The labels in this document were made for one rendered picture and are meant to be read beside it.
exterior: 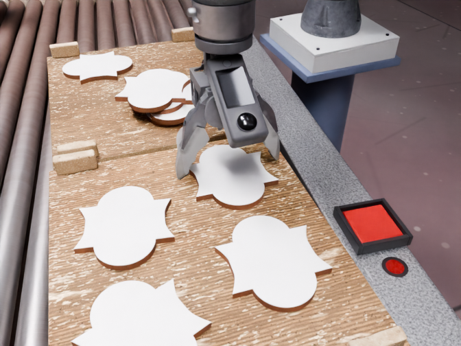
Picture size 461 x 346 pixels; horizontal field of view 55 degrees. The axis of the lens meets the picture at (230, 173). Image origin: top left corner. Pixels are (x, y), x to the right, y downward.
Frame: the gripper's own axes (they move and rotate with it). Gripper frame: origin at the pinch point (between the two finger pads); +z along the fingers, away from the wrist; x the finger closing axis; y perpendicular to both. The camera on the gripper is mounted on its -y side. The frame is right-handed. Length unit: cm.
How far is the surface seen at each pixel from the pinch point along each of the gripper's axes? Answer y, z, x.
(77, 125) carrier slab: 21.0, 0.2, 20.8
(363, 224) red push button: -13.7, 1.9, -14.1
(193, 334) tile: -23.5, 0.5, 11.3
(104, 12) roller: 80, 0, 11
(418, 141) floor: 108, 92, -137
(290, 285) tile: -21.0, 0.4, -0.3
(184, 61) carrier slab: 39.9, -0.3, -2.4
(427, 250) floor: 43, 93, -95
